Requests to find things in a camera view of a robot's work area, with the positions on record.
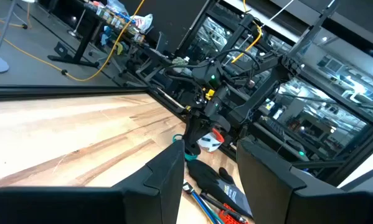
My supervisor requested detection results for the yellow extension cord on floor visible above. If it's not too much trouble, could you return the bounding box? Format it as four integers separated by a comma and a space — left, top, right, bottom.
0, 0, 146, 83

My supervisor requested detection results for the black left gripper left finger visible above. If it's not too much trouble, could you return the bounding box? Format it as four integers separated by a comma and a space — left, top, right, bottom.
0, 139, 186, 224

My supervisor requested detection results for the red studded toy brick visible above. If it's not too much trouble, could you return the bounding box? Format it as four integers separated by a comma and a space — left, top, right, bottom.
219, 203, 248, 224

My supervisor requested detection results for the black office table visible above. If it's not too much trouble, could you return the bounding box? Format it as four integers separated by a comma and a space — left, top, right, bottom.
47, 0, 162, 68

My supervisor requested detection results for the small black screwdriver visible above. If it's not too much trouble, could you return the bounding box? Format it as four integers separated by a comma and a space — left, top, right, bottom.
199, 192, 248, 223

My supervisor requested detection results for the black and grey work glove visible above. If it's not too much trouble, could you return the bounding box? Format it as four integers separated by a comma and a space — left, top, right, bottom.
186, 159, 254, 219

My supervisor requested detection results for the white plastic bag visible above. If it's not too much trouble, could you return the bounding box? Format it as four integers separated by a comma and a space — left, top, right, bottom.
131, 13, 154, 34

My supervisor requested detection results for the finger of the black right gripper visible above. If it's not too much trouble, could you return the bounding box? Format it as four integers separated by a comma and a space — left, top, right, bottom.
182, 114, 206, 156
209, 114, 232, 132

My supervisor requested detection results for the white tape roll red dispenser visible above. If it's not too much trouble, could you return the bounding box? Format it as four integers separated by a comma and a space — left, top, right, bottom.
197, 128, 225, 154

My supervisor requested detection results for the blue cable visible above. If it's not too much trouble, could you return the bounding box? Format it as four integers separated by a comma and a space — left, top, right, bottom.
189, 190, 219, 224

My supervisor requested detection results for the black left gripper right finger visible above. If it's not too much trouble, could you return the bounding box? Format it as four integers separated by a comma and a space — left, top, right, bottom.
235, 138, 373, 224

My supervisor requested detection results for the hanging yellow power cord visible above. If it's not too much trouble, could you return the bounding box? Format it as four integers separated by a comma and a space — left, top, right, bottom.
231, 0, 263, 64

